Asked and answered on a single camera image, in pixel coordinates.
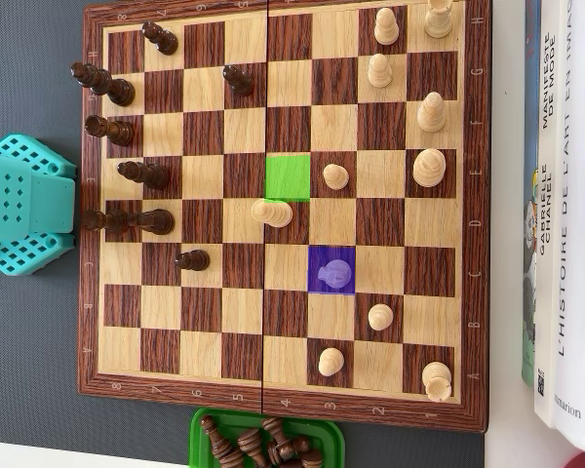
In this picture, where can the light wooden rook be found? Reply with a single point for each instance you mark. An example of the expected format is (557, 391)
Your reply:
(439, 22)
(437, 380)

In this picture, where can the light wooden pawn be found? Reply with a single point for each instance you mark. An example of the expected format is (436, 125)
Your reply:
(380, 317)
(331, 362)
(380, 73)
(336, 177)
(386, 29)

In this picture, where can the green plastic tray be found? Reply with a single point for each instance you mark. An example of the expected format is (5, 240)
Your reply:
(324, 434)

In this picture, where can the captured dark chess piece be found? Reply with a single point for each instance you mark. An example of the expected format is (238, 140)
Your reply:
(251, 442)
(274, 430)
(287, 451)

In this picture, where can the teal robot base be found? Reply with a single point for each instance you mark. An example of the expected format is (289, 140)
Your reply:
(39, 205)

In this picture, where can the white Gabrielle Chanel book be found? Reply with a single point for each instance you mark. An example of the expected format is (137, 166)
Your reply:
(546, 317)

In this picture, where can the white art history book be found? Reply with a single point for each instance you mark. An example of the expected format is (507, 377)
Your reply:
(575, 292)

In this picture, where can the book with teal illustrated spine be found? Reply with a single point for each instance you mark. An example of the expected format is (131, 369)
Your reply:
(529, 195)

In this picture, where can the dark wooden bishop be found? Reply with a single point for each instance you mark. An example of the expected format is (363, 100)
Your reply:
(117, 90)
(148, 174)

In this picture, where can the light wooden bishop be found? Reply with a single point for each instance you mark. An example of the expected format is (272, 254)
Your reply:
(431, 114)

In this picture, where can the light wooden knight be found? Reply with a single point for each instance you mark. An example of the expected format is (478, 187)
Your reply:
(335, 274)

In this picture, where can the dark wooden pawn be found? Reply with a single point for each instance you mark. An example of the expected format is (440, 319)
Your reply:
(239, 82)
(195, 261)
(163, 40)

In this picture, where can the dark wooden rook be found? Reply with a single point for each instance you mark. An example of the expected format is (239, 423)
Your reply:
(114, 130)

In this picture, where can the captured dark pawn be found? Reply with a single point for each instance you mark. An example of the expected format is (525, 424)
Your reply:
(312, 458)

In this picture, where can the captured dark bishop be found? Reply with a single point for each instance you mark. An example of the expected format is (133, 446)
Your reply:
(222, 444)

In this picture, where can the light wooden king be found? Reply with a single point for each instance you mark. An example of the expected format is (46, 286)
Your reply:
(429, 168)

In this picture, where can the wooden folding chessboard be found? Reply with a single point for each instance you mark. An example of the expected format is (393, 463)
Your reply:
(205, 312)

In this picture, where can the dark wooden king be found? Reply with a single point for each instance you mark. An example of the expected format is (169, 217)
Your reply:
(151, 222)

